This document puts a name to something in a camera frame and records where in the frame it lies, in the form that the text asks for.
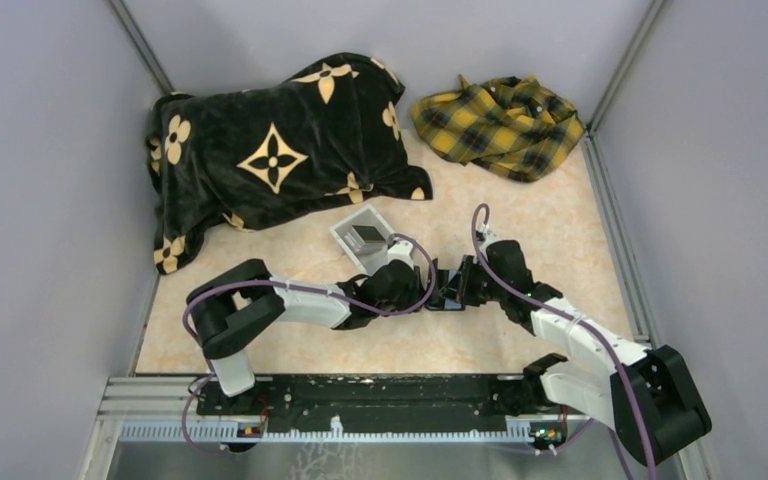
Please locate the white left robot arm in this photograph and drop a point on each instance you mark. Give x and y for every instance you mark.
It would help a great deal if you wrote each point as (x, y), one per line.
(227, 313)

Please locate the yellow plaid cloth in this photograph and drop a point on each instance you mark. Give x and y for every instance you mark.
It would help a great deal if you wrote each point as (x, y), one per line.
(515, 128)

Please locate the black floral velvet blanket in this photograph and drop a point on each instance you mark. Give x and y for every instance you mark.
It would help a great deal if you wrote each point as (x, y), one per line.
(327, 137)

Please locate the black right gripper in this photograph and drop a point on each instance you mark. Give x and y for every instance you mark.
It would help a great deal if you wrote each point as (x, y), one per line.
(470, 265)

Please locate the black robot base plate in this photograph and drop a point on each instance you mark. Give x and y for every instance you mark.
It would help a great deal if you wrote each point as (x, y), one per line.
(407, 406)

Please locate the black leather card holder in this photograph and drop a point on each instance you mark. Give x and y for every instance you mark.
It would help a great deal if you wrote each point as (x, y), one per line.
(447, 293)

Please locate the white plastic card tray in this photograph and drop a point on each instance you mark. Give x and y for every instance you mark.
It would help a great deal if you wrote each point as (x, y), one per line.
(367, 215)

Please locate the aluminium frame rail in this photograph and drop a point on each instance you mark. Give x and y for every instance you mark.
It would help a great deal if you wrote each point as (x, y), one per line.
(154, 408)

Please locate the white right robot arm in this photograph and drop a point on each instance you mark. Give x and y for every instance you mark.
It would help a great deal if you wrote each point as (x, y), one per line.
(646, 396)

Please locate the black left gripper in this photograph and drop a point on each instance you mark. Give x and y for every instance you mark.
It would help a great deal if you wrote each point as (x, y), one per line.
(417, 292)

